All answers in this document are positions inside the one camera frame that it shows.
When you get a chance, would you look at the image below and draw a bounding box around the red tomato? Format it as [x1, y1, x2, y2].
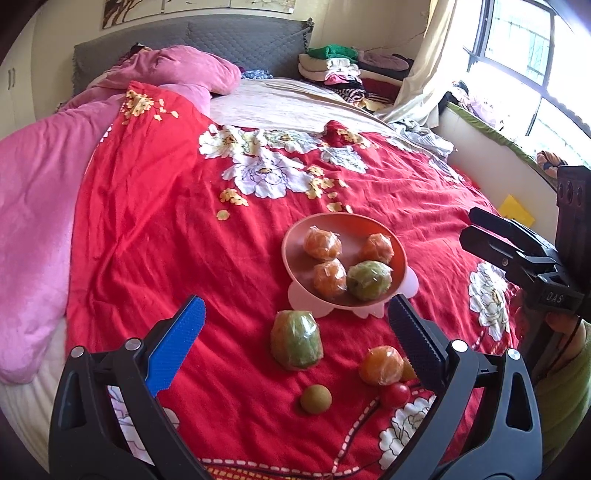
[380, 382, 411, 409]

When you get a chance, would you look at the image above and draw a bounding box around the round green mango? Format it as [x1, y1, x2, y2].
[346, 260, 393, 302]

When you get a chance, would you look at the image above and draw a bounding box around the brown kiwi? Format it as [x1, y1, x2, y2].
[401, 357, 418, 383]
[300, 384, 332, 415]

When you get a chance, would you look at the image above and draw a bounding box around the large orange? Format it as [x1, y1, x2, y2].
[304, 226, 342, 261]

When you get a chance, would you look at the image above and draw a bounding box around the tall green mango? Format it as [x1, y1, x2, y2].
[270, 310, 324, 370]

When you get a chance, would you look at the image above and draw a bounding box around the green sleeve forearm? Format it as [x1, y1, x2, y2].
[535, 321, 590, 466]

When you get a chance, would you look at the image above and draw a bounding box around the person's right hand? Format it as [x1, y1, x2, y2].
[510, 290, 587, 373]

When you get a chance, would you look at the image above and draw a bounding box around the yellow paper note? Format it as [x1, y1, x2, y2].
[498, 194, 535, 228]

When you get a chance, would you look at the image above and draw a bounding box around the patterned cushion on sill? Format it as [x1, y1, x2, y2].
[536, 150, 567, 179]

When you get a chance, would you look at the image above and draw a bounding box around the pink plastic fruit plate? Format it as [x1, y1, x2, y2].
[281, 212, 419, 319]

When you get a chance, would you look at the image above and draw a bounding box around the cream curtain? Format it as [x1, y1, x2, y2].
[380, 0, 483, 125]

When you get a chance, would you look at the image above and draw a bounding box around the pile of folded clothes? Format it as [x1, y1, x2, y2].
[297, 44, 414, 113]

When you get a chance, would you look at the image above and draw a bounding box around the pink quilt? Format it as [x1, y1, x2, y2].
[1, 45, 242, 384]

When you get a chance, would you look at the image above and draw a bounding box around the cream bed sheet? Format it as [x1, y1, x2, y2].
[208, 78, 393, 136]

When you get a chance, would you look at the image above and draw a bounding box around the grey padded headboard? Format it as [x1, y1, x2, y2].
[72, 14, 315, 94]

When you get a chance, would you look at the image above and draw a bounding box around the window frame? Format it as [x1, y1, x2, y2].
[464, 1, 590, 146]

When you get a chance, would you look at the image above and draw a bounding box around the floral wall painting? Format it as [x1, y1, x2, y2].
[102, 0, 296, 29]

